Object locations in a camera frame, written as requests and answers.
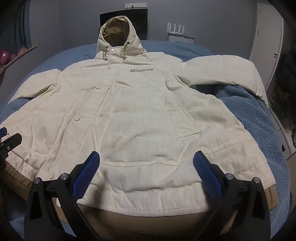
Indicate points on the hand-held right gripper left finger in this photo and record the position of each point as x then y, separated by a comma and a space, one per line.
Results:
86, 172

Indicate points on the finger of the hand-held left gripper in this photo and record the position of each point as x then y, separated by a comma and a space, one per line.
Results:
2, 132
11, 141

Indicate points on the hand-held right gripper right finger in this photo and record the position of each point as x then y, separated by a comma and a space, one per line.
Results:
207, 172

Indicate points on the cream hooded jacket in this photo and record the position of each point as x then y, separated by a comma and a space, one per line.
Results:
143, 111

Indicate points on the pink round object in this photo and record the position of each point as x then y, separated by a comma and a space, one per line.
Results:
3, 56

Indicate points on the wooden window sill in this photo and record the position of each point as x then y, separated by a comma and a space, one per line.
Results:
23, 54

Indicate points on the blue fleece blanket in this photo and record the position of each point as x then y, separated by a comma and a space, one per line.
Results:
242, 99

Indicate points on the blue curtain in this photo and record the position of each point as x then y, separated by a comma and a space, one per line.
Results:
16, 25

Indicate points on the white router with antennas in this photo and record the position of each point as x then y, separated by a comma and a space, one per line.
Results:
180, 29

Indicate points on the white door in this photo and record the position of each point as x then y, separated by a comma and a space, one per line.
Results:
266, 32

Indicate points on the black flat screen television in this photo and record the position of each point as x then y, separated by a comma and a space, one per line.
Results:
140, 20

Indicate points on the white wall outlet strip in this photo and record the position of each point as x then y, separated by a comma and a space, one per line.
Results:
135, 5

